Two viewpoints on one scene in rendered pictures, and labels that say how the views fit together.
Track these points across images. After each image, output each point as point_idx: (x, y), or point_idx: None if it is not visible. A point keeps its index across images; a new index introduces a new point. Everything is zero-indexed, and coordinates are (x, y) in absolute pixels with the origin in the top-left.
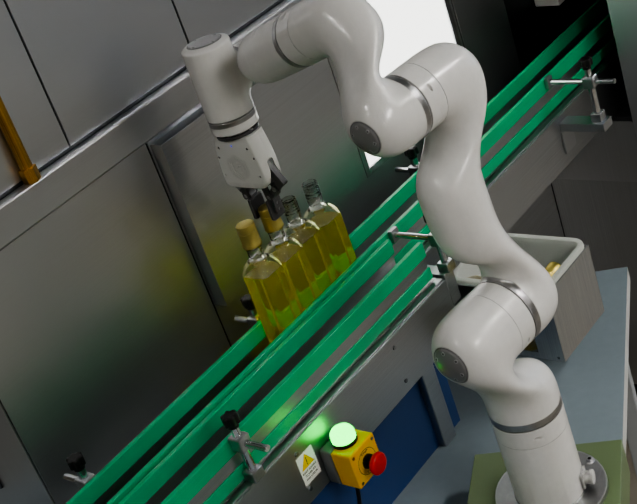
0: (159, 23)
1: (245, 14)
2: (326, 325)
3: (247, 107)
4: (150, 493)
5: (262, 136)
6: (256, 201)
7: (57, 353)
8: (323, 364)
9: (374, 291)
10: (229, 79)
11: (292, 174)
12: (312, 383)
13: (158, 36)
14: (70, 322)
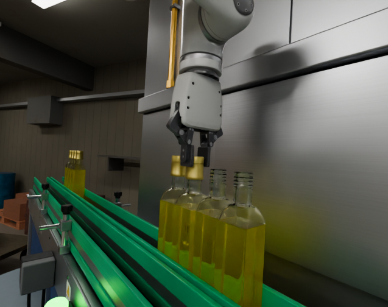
0: (271, 12)
1: None
2: (158, 284)
3: (184, 50)
4: (86, 214)
5: (183, 80)
6: (201, 151)
7: (155, 165)
8: (97, 269)
9: (136, 298)
10: (183, 22)
11: (333, 199)
12: (91, 267)
13: (265, 23)
14: (162, 159)
